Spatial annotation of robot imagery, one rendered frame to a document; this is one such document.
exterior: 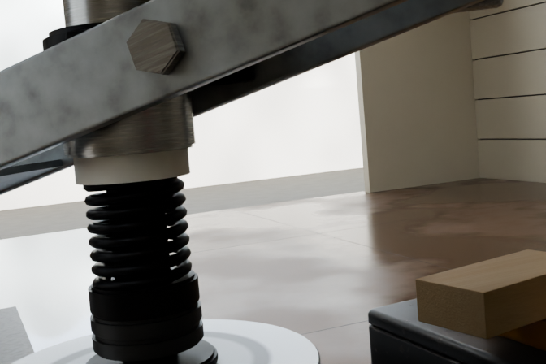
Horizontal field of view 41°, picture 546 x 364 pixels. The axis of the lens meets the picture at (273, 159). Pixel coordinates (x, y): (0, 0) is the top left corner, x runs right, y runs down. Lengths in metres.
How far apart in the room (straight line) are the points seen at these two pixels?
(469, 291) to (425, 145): 8.41
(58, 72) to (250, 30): 0.11
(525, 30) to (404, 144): 1.89
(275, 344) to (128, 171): 0.16
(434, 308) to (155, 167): 0.49
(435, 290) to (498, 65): 8.47
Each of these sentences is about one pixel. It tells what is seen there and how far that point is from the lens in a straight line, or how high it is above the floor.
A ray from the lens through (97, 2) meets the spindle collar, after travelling 0.44.
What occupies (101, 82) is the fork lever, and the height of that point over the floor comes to 1.06.
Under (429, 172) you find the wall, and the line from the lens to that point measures 9.25.
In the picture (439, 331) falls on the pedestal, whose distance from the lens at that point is 0.97.
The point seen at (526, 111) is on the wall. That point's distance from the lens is 8.94.
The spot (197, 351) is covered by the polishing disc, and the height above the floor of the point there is 0.89.
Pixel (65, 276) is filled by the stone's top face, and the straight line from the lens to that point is 0.96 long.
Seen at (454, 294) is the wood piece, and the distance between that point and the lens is 0.83.
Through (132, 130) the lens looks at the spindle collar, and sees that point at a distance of 0.42.
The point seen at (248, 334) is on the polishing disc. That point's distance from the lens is 0.53.
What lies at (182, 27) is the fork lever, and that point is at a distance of 0.38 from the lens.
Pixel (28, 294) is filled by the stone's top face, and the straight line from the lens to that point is 0.89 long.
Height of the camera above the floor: 1.03
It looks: 4 degrees down
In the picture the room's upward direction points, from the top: 5 degrees counter-clockwise
